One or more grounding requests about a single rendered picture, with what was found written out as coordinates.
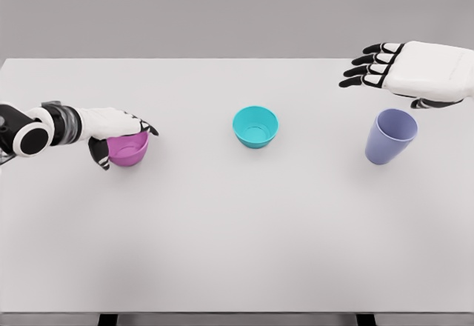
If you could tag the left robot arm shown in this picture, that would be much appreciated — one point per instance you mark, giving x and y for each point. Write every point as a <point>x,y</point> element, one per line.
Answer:
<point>44,129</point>

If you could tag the teal bowl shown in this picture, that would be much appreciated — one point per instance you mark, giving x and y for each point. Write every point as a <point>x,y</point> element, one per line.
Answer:
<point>255,126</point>

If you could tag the pink bowl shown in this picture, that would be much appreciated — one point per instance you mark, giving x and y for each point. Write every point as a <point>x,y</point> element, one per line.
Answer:
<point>127,150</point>

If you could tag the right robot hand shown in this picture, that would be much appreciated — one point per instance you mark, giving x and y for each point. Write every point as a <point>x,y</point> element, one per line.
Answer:
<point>414,66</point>

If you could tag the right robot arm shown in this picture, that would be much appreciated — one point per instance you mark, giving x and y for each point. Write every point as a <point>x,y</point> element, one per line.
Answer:
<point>469,70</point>

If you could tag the lavender cup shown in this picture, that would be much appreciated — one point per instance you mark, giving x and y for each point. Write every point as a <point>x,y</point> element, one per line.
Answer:
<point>389,137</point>

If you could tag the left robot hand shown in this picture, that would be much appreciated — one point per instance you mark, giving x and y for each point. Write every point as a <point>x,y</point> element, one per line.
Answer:
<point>113,123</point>

